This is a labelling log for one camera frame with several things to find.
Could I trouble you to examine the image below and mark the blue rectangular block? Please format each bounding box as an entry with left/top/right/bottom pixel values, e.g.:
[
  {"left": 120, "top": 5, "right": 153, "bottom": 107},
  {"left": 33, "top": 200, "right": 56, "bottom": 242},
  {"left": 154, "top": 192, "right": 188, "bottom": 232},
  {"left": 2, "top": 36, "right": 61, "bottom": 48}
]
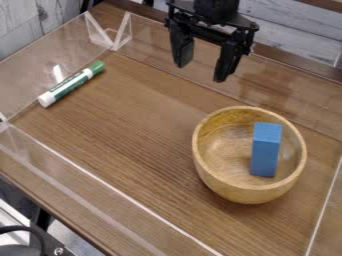
[{"left": 249, "top": 122, "right": 283, "bottom": 177}]

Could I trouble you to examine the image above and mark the black metal table leg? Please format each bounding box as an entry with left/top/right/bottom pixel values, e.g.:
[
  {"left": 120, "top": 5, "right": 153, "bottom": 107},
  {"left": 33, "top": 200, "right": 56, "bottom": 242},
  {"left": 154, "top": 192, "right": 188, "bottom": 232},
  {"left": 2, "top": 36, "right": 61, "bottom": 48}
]
[{"left": 34, "top": 208, "right": 53, "bottom": 231}]

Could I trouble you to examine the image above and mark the black cable under table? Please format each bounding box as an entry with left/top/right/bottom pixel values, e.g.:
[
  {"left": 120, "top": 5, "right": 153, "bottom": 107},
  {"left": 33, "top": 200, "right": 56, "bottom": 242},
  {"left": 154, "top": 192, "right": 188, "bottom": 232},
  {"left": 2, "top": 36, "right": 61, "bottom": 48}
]
[{"left": 0, "top": 225, "right": 48, "bottom": 256}]

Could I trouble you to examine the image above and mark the light wooden bowl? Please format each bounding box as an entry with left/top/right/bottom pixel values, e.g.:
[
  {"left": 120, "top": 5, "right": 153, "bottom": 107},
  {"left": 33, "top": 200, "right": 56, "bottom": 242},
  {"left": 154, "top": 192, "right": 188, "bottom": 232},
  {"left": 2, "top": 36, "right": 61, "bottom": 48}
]
[{"left": 192, "top": 106, "right": 307, "bottom": 204}]

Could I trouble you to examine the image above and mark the clear acrylic tray wall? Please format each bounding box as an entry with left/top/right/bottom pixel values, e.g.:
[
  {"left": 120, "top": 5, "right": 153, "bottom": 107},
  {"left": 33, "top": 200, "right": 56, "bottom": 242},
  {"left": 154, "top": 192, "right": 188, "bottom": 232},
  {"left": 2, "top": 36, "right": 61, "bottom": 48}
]
[{"left": 0, "top": 3, "right": 342, "bottom": 256}]

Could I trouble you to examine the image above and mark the clear acrylic corner bracket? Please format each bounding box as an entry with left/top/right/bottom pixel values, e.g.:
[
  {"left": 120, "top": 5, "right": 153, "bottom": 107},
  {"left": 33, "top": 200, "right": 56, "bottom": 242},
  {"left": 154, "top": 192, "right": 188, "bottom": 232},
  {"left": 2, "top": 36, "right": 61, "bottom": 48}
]
[{"left": 84, "top": 12, "right": 132, "bottom": 51}]

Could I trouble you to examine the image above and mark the green and white marker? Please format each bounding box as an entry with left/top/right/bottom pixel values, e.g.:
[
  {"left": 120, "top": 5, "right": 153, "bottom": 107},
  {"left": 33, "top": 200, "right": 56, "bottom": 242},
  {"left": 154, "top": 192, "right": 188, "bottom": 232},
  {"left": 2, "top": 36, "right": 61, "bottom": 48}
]
[{"left": 37, "top": 60, "right": 105, "bottom": 108}]

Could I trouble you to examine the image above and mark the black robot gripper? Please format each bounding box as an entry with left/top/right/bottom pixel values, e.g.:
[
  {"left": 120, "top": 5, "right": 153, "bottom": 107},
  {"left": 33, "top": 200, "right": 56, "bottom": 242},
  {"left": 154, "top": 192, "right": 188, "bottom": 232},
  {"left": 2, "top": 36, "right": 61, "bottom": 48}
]
[{"left": 165, "top": 0, "right": 259, "bottom": 83}]

